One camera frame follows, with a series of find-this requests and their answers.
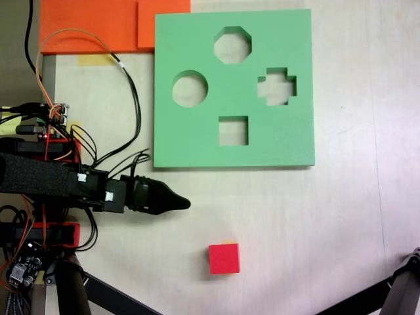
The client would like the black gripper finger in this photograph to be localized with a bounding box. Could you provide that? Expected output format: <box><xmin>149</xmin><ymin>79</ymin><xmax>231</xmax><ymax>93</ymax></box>
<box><xmin>154</xmin><ymin>181</ymin><xmax>192</xmax><ymax>217</ymax></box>

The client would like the red square block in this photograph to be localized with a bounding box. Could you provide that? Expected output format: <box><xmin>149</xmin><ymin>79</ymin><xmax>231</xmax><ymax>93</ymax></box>
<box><xmin>208</xmin><ymin>243</ymin><xmax>242</xmax><ymax>275</ymax></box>

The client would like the small orange foam block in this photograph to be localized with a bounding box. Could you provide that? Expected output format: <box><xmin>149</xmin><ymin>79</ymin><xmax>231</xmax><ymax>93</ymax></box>
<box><xmin>136</xmin><ymin>0</ymin><xmax>192</xmax><ymax>49</ymax></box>

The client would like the large orange foam block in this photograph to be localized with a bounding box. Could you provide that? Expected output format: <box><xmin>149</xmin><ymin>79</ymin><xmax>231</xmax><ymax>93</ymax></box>
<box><xmin>39</xmin><ymin>0</ymin><xmax>155</xmax><ymax>55</ymax></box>

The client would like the green foam shape board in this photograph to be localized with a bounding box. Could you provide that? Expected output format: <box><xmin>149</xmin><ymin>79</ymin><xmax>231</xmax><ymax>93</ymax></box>
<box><xmin>152</xmin><ymin>9</ymin><xmax>316</xmax><ymax>170</ymax></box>

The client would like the red black table clamp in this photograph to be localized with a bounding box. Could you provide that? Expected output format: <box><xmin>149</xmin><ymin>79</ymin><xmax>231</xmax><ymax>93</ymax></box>
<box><xmin>0</xmin><ymin>220</ymin><xmax>81</xmax><ymax>249</ymax></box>
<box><xmin>12</xmin><ymin>136</ymin><xmax>82</xmax><ymax>164</ymax></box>

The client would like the flat black tripod strut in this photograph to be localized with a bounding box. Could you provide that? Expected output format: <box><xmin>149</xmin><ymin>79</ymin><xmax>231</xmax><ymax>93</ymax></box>
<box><xmin>81</xmin><ymin>270</ymin><xmax>162</xmax><ymax>315</ymax></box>

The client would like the controller circuit board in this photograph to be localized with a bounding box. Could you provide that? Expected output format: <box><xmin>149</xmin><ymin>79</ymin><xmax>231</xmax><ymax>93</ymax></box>
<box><xmin>32</xmin><ymin>102</ymin><xmax>72</xmax><ymax>141</ymax></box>

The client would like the thick black tripod leg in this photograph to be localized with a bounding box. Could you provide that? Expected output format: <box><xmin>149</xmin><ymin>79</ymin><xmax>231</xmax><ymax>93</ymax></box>
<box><xmin>54</xmin><ymin>259</ymin><xmax>91</xmax><ymax>315</ymax></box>

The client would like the small power converter board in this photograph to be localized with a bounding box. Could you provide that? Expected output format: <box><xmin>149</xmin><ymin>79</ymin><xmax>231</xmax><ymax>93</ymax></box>
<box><xmin>6</xmin><ymin>251</ymin><xmax>44</xmax><ymax>292</ymax></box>

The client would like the wide yellow tape piece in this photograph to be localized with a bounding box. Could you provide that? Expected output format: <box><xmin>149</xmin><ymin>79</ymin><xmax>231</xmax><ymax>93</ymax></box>
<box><xmin>77</xmin><ymin>54</ymin><xmax>114</xmax><ymax>67</ymax></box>

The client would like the yellow sticky note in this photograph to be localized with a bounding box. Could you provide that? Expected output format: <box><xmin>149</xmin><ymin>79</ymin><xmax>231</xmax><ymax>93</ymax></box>
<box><xmin>0</xmin><ymin>106</ymin><xmax>24</xmax><ymax>135</ymax></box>

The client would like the black tripod leg with joint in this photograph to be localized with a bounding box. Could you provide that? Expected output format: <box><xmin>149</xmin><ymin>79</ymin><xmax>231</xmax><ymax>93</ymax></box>
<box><xmin>314</xmin><ymin>247</ymin><xmax>420</xmax><ymax>315</ymax></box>

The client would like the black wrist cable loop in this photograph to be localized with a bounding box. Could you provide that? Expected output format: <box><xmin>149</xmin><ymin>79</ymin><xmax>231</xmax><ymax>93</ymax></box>
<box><xmin>106</xmin><ymin>148</ymin><xmax>152</xmax><ymax>179</ymax></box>

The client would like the black hanging arm cable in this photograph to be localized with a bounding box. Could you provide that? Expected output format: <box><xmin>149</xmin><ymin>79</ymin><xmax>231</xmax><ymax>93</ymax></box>
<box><xmin>73</xmin><ymin>207</ymin><xmax>99</xmax><ymax>252</ymax></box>

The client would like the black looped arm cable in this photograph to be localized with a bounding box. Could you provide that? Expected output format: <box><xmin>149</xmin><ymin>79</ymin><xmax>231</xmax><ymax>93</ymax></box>
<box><xmin>70</xmin><ymin>124</ymin><xmax>98</xmax><ymax>165</ymax></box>

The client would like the black twin motor cable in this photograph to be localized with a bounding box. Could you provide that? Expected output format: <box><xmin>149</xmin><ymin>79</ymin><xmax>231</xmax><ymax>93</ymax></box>
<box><xmin>93</xmin><ymin>51</ymin><xmax>142</xmax><ymax>167</ymax></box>

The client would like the black USB cable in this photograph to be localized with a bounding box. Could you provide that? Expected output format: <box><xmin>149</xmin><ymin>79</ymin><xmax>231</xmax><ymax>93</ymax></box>
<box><xmin>0</xmin><ymin>102</ymin><xmax>44</xmax><ymax>114</ymax></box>

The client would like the braided black white cable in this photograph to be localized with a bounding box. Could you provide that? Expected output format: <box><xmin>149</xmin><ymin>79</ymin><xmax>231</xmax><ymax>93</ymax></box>
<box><xmin>2</xmin><ymin>290</ymin><xmax>24</xmax><ymax>315</ymax></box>

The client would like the thin orange wire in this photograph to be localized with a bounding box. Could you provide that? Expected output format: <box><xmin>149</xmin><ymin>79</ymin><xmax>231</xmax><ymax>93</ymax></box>
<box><xmin>35</xmin><ymin>28</ymin><xmax>114</xmax><ymax>119</ymax></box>

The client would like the thick black cable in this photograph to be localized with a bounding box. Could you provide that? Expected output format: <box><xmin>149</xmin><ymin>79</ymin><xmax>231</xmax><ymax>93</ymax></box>
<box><xmin>24</xmin><ymin>0</ymin><xmax>39</xmax><ymax>75</ymax></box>

